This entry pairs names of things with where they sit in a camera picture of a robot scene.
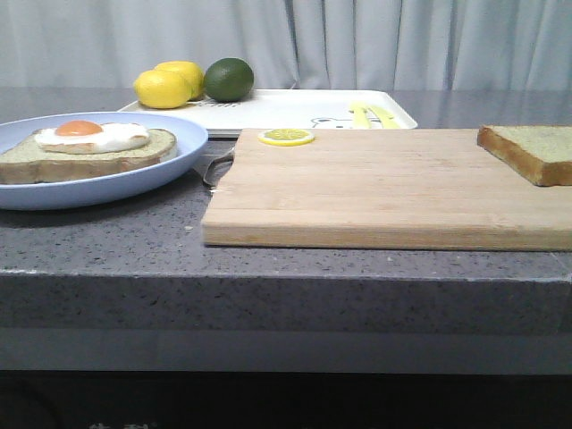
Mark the fried egg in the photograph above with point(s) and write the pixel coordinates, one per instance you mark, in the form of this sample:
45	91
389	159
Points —
81	137

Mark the white bear-print tray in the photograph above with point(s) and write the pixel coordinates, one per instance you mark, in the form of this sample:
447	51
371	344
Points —
292	108

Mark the metal cutting board handle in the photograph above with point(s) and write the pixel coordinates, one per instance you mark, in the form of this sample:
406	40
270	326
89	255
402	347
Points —
217	168

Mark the front yellow lemon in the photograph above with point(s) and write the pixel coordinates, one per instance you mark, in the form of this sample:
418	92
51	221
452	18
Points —
162	89

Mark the yellow lemon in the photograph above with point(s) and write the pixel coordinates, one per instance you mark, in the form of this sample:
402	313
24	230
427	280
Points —
190	71
162	89

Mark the white curtain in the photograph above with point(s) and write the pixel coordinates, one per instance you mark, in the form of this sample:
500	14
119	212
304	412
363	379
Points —
403	45

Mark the light blue round plate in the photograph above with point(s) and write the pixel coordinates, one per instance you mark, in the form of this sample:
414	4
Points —
191	143

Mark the green lime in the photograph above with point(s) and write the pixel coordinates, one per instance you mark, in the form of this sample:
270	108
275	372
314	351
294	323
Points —
228	80

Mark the lemon slice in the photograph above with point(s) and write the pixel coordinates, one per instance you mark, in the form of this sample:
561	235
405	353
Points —
286	137

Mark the wooden cutting board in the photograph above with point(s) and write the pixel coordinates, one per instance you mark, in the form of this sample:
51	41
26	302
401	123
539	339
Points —
403	189

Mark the bread slice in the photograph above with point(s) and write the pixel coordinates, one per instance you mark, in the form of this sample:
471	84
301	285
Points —
27	163
539	153

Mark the rear yellow lemon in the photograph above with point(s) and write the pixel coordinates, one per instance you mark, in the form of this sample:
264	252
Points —
190	71

